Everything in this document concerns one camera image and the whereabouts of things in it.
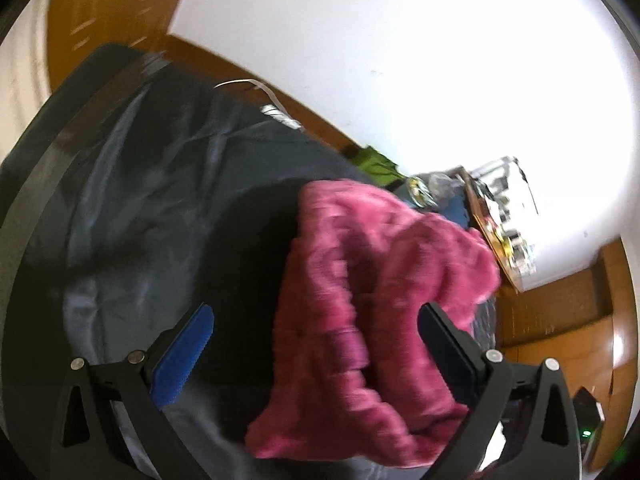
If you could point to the cream curtain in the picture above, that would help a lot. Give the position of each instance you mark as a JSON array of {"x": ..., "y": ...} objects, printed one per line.
[{"x": 25, "y": 60}]

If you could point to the dark grey bed cover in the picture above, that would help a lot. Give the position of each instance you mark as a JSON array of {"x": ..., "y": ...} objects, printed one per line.
[{"x": 150, "y": 185}]

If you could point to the green cloth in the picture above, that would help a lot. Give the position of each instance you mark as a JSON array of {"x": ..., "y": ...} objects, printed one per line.
[{"x": 375, "y": 165}]

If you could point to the white plastic bag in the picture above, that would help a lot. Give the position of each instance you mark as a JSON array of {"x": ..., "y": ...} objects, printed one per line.
[{"x": 437, "y": 187}]

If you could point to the pink fleece jacket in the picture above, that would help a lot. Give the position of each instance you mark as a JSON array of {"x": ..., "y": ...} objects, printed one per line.
[{"x": 360, "y": 285}]

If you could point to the wooden door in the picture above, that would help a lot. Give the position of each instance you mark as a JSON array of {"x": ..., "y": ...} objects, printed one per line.
[{"x": 110, "y": 15}]

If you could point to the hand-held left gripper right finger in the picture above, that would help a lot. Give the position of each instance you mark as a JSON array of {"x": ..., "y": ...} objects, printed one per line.
[{"x": 450, "y": 355}]

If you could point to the clear frame stand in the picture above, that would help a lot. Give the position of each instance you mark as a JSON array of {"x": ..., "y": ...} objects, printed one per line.
[{"x": 505, "y": 180}]

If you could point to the wooden desk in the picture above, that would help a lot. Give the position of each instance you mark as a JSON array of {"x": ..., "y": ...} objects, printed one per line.
[{"x": 500, "y": 240}]

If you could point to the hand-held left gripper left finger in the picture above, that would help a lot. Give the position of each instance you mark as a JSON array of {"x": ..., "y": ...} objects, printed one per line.
[{"x": 182, "y": 355}]

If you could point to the wooden cabinet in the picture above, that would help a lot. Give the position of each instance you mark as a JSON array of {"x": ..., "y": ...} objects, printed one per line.
[{"x": 560, "y": 310}]

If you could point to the blue box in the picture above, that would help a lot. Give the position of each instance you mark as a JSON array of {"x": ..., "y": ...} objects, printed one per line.
[{"x": 457, "y": 212}]

